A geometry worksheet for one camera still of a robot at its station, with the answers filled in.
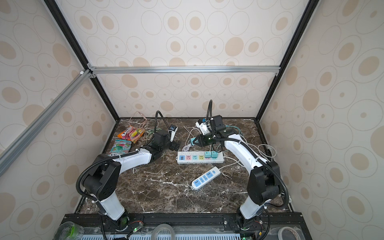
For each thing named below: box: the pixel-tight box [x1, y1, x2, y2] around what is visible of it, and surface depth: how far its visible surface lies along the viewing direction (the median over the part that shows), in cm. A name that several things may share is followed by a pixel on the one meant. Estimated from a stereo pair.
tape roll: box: [278, 226, 300, 240], surface depth 71 cm
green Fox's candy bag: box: [109, 139, 132, 155], surface depth 102 cm
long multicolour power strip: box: [176, 151, 225, 164], surface depth 96 cm
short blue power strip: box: [191, 166, 221, 191], surface depth 88 cm
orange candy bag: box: [117, 127, 146, 144], surface depth 108 cm
